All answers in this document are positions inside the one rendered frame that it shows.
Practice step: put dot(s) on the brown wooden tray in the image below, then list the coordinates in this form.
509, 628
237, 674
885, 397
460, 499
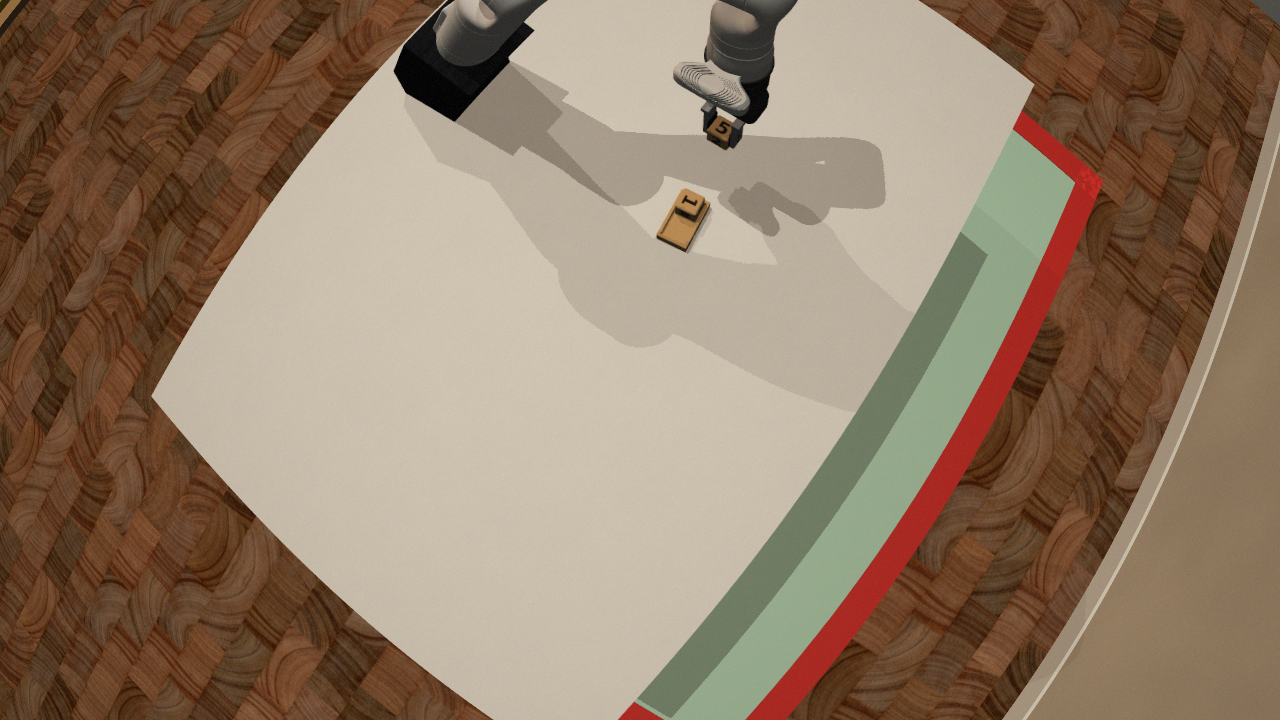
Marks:
678, 231

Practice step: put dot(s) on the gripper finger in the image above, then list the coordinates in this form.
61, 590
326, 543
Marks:
736, 135
710, 114

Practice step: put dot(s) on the tan wooden number cube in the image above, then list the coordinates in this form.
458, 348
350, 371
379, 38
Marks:
689, 205
718, 132

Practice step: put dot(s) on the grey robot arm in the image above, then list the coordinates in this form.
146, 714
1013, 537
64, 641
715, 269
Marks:
462, 27

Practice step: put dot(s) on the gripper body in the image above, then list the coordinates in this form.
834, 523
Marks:
729, 84

